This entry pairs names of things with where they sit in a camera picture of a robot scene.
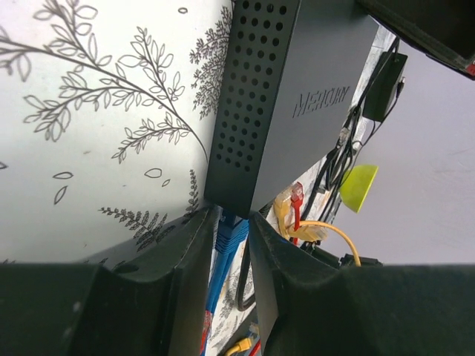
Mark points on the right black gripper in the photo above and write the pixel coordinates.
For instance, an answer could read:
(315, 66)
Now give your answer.
(443, 30)

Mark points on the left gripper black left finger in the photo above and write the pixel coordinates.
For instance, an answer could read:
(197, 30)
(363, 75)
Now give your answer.
(152, 305)

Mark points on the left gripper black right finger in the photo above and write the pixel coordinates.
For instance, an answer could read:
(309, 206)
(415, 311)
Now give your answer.
(306, 307)

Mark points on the black network switch box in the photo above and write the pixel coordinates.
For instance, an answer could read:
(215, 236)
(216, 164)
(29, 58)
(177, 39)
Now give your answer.
(291, 70)

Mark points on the lime green bowl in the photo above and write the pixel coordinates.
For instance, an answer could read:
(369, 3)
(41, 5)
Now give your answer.
(356, 184)

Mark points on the floral patterned table mat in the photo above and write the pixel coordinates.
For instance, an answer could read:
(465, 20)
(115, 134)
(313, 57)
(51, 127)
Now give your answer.
(108, 111)

